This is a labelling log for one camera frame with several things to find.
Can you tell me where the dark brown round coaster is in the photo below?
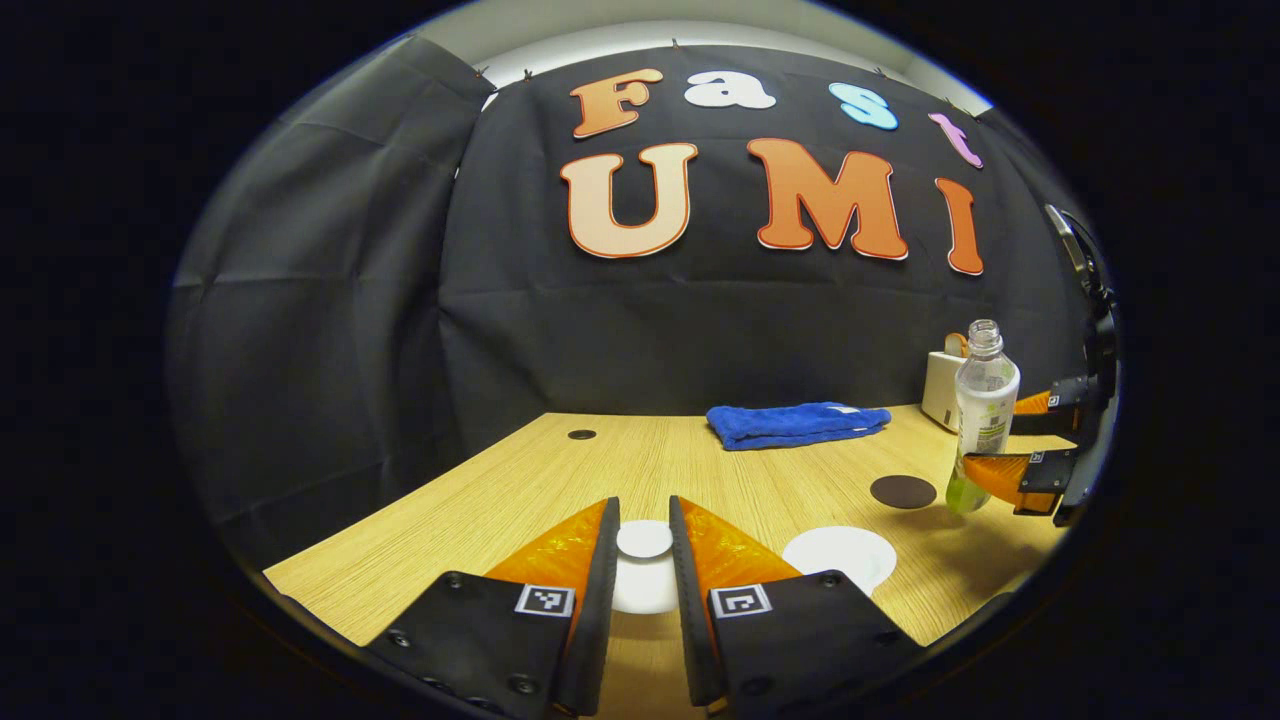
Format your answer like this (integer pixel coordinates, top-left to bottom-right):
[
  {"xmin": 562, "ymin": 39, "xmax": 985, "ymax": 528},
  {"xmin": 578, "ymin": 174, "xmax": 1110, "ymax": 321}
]
[{"xmin": 869, "ymin": 474, "xmax": 938, "ymax": 510}]

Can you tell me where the black backdrop cloth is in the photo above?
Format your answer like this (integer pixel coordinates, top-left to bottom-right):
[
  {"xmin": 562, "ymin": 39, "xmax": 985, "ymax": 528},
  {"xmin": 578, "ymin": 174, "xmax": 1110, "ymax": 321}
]
[{"xmin": 165, "ymin": 33, "xmax": 1111, "ymax": 561}]

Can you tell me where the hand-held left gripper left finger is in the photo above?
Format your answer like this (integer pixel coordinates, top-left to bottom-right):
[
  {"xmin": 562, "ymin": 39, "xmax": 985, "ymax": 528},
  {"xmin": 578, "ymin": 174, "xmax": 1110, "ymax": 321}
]
[{"xmin": 362, "ymin": 496, "xmax": 621, "ymax": 719}]

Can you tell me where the white toaster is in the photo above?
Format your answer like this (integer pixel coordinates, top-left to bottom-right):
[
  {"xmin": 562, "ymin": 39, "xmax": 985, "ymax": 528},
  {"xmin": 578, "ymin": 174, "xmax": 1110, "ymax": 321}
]
[{"xmin": 921, "ymin": 333, "xmax": 971, "ymax": 433}]

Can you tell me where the white teacup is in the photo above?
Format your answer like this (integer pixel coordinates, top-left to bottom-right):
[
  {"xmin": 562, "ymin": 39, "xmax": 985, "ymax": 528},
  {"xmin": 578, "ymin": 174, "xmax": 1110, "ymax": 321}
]
[{"xmin": 781, "ymin": 526, "xmax": 899, "ymax": 598}]

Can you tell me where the clear plastic water bottle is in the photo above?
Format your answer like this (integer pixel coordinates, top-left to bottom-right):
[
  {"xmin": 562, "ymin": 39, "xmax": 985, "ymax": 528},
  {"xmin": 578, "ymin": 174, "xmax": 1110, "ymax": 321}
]
[{"xmin": 945, "ymin": 319, "xmax": 1022, "ymax": 516}]

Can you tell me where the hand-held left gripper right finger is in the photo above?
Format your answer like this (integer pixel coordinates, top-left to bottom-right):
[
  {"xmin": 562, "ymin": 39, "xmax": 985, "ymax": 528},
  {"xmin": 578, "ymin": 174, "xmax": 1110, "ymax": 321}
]
[{"xmin": 668, "ymin": 495, "xmax": 926, "ymax": 719}]

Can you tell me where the blue towel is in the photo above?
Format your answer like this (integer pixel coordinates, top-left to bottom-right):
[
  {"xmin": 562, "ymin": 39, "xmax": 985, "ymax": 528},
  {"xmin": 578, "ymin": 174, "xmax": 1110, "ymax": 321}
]
[{"xmin": 706, "ymin": 401, "xmax": 893, "ymax": 452}]

